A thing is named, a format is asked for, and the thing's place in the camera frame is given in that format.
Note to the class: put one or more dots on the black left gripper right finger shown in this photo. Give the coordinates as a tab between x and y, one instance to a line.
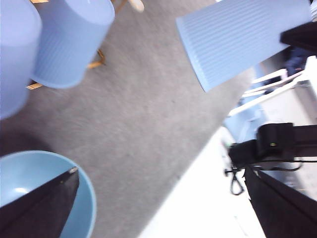
284	213

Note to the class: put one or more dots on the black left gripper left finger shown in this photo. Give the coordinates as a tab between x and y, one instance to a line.
42	208

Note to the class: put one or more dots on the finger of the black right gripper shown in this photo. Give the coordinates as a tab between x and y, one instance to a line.
303	37

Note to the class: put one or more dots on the light blue ribbed cup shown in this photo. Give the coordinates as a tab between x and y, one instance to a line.
71	42
12	57
235	42

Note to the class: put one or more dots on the blue bowl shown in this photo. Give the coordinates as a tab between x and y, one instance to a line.
32	171

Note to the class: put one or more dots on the white metal frame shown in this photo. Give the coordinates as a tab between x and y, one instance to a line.
270	80

